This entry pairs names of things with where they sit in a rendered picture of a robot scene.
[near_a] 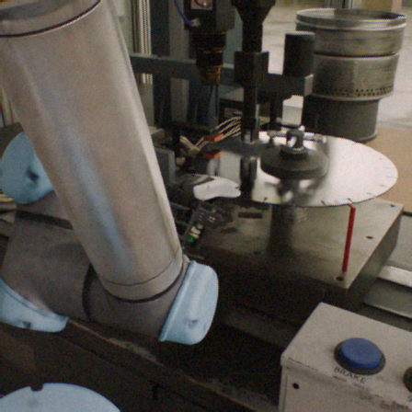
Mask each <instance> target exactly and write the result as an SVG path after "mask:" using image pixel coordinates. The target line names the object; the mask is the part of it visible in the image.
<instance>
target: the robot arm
mask: <svg viewBox="0 0 412 412"><path fill-rule="evenodd" d="M124 42H125V39H124V37H123V34H122V30H121V26H120V21H119V18H118V15H117V11H116V7H115V5H114V1H113V0H0V83H1V85H2V87H3V89H4V90H5V92H6V97H7V98H8V100H9V102H10V104H11V106H12V108H13V110H14V111H15V113H16V115H17V117H18V119H19V120H20V122H21V124H22V128H23V130H24V131H23V132H22V133H20V134H19V135H18V136H17V137H16V138H15V139H14V140H13V141H12V142H11V143H10V144H9V145H8V146H7V148H6V149H5V151H4V153H3V156H2V158H1V161H0V174H1V176H0V189H1V190H2V192H3V193H4V194H5V195H6V196H7V197H9V198H12V199H13V200H14V201H16V202H17V208H16V212H17V213H16V217H15V221H14V223H13V227H12V230H11V234H10V237H9V241H8V245H7V247H6V253H5V257H4V260H3V264H2V268H1V270H0V321H2V322H5V323H6V324H9V325H12V326H18V327H25V328H28V329H32V330H39V331H48V332H55V331H60V330H62V329H63V328H64V327H65V326H66V323H67V319H68V318H69V317H72V318H76V319H81V320H85V321H88V322H92V323H97V324H101V325H104V326H111V327H115V328H118V329H121V330H125V331H130V332H133V333H137V334H141V335H145V336H151V337H155V338H158V340H160V341H163V340H165V339H166V340H171V341H176V342H179V343H184V344H190V345H191V344H195V343H198V342H199V341H201V340H202V339H203V338H204V337H205V335H206V333H207V331H208V329H209V327H210V324H211V322H212V318H213V314H214V311H215V307H216V302H217V295H218V280H217V277H216V274H215V272H214V270H213V269H211V268H210V267H208V266H205V265H202V264H199V263H197V262H196V261H195V260H191V261H189V259H188V257H187V255H189V256H193V257H195V258H201V259H204V257H203V256H201V255H198V254H196V253H194V252H192V251H188V250H186V249H184V245H186V246H190V247H192V248H194V249H197V250H200V247H201V243H202V241H203V240H202V238H203V239H205V240H206V238H207V236H208V233H209V232H210V230H211V229H209V228H207V226H208V227H211V228H213V229H216V227H217V225H218V223H219V222H220V220H221V217H220V216H218V215H215V214H214V213H215V212H216V210H219V211H221V212H225V210H223V209H221V208H219V207H216V206H214V205H212V204H210V203H208V202H206V201H205V200H207V199H209V198H212V197H216V196H223V197H237V196H238V195H240V192H239V191H238V190H237V188H238V184H236V183H234V182H233V181H232V180H229V179H226V178H222V177H211V176H206V175H199V174H187V175H184V176H182V177H179V178H178V179H176V180H174V181H172V182H169V183H166V184H165V185H164V182H163V179H162V176H161V172H160V169H159V165H158V162H157V160H156V156H155V150H154V147H153V144H152V140H151V136H150V133H149V131H148V127H147V124H146V120H145V116H144V110H143V105H142V101H141V99H140V95H139V91H138V88H137V85H136V82H135V79H134V75H133V71H132V66H131V62H130V60H129V56H128V53H127V50H126V46H125V43H124ZM215 209H216V210H215ZM0 412H120V411H119V410H118V409H117V408H116V407H115V406H114V405H113V404H112V403H111V402H110V401H109V400H108V399H107V398H105V397H102V395H99V394H97V393H95V392H93V391H91V390H88V389H86V388H84V387H80V386H77V385H72V384H67V383H45V384H44V385H43V386H42V389H40V390H36V391H33V390H32V389H31V387H28V386H27V387H23V388H20V389H18V390H16V391H15V392H12V393H10V394H8V395H0Z"/></svg>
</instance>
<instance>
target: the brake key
mask: <svg viewBox="0 0 412 412"><path fill-rule="evenodd" d="M339 355H340V357H341V359H342V360H343V361H344V362H345V363H347V364H348V365H349V366H351V367H353V368H356V369H360V370H371V369H374V368H376V367H378V366H379V365H380V361H381V357H382V353H381V351H380V349H379V348H378V347H377V346H376V345H375V344H374V343H372V342H371V341H370V340H367V339H365V338H348V339H346V340H344V341H343V343H342V345H341V348H340V353H339Z"/></svg>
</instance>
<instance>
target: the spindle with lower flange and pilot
mask: <svg viewBox="0 0 412 412"><path fill-rule="evenodd" d="M306 211H307V208H299V207H295V202H294V203H293V207H286V206H278V205H272V206H271V218H272V219H273V220H274V221H276V222H278V223H302V222H304V221H305V219H306Z"/></svg>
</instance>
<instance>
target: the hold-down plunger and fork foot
mask: <svg viewBox="0 0 412 412"><path fill-rule="evenodd" d="M257 99H258V88H246V87H243V110H242V113H241V116H240V128H239V129H240V130H241V136H240V140H244V136H245V134H246V132H250V142H251V143H253V142H255V141H258V140H259V135H260V119H259V109H260V106H259V105H257Z"/></svg>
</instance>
